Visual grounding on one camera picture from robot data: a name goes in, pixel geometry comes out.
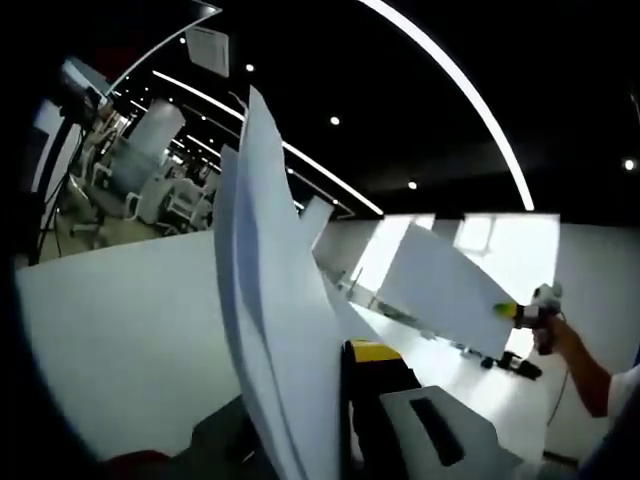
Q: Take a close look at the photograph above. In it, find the thin gripper cable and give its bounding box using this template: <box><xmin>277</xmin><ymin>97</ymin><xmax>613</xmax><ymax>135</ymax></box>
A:
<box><xmin>545</xmin><ymin>309</ymin><xmax>572</xmax><ymax>429</ymax></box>

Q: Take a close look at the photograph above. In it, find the person's right hand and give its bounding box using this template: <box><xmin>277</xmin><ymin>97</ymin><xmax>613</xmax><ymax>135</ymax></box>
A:
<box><xmin>532</xmin><ymin>316</ymin><xmax>577</xmax><ymax>358</ymax></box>

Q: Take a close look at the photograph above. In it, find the small black device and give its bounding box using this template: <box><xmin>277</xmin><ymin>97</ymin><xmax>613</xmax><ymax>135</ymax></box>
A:
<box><xmin>499</xmin><ymin>349</ymin><xmax>544</xmax><ymax>381</ymax></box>

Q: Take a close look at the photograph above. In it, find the white office chair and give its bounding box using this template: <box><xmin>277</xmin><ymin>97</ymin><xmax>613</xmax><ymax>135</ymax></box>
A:
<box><xmin>167</xmin><ymin>177</ymin><xmax>214</xmax><ymax>236</ymax></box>
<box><xmin>124</xmin><ymin>172</ymin><xmax>169</xmax><ymax>224</ymax></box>

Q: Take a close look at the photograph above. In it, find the desktop monitor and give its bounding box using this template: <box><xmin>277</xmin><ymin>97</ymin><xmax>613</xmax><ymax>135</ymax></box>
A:
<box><xmin>59</xmin><ymin>55</ymin><xmax>114</xmax><ymax>121</ymax></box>

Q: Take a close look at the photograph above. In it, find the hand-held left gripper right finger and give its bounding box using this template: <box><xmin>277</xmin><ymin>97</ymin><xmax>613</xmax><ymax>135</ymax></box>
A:
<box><xmin>341</xmin><ymin>337</ymin><xmax>531</xmax><ymax>480</ymax></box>

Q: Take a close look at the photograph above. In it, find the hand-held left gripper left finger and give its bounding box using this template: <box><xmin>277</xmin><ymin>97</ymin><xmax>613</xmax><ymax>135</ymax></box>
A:
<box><xmin>174</xmin><ymin>396</ymin><xmax>281</xmax><ymax>480</ymax></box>

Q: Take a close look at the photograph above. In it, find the single white printing paper sheet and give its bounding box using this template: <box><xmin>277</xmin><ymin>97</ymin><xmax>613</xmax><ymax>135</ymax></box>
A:
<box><xmin>378</xmin><ymin>222</ymin><xmax>516</xmax><ymax>360</ymax></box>

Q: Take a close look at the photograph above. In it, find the ceiling air conditioner unit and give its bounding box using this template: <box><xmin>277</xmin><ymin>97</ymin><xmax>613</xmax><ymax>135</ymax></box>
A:
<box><xmin>184</xmin><ymin>25</ymin><xmax>231</xmax><ymax>79</ymax></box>

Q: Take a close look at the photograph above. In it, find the white printing papers bundle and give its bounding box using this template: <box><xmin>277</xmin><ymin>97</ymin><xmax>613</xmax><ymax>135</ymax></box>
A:
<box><xmin>213</xmin><ymin>84</ymin><xmax>389</xmax><ymax>480</ymax></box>

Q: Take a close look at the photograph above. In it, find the long ceiling light strip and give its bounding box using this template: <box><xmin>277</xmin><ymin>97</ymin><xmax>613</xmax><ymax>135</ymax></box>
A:
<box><xmin>358</xmin><ymin>0</ymin><xmax>536</xmax><ymax>212</ymax></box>

